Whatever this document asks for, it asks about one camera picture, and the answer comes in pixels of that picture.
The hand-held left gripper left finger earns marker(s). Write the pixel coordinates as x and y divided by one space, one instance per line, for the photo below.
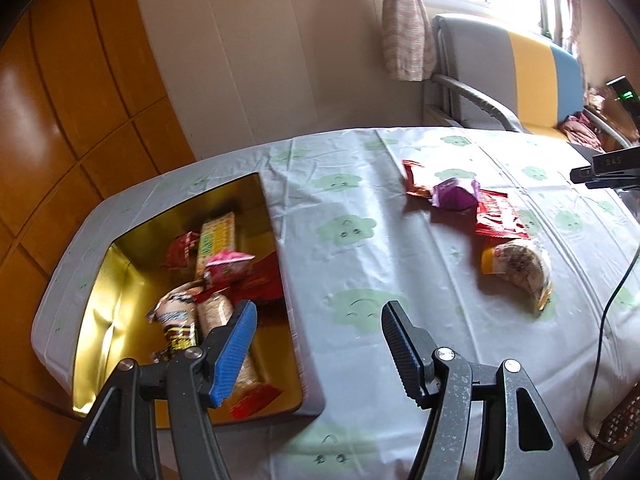
232 360

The brown woven seat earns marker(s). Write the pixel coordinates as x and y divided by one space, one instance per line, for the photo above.
620 422

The orange red snack packet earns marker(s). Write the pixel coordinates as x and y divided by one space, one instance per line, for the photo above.
415 180

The grey yellow blue sofa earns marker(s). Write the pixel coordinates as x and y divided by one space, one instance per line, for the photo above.
480 60

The purple snack packet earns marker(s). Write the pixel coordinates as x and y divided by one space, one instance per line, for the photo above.
455 194

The pink patterned curtain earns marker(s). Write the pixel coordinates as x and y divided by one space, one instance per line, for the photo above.
402 35
557 5

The gold metal tin box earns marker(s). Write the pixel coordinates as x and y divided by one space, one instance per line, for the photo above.
115 310

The pink snack packet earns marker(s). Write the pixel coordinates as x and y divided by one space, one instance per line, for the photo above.
227 267

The pale green printed tablecloth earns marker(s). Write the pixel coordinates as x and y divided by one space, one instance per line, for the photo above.
400 270

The red white snack packet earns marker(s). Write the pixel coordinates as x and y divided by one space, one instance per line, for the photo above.
500 217

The dark red clothes pile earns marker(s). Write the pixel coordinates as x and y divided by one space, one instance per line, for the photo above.
580 130

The orange wooden wardrobe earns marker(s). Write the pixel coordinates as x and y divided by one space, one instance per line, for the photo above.
65 110

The brown gold snack packet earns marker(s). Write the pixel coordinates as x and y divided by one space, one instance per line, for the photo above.
175 317

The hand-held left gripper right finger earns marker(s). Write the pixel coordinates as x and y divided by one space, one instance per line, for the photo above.
406 360

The pale cracker packet green end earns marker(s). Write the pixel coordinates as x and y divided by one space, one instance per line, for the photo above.
217 235

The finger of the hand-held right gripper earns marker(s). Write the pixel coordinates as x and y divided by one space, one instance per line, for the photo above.
582 174

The small dark red snack packet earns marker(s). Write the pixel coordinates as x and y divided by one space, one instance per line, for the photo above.
177 250

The clear bun packet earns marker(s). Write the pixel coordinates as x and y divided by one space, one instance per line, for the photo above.
522 267

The cracker packet red end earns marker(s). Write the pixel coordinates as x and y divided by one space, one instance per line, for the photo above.
215 312

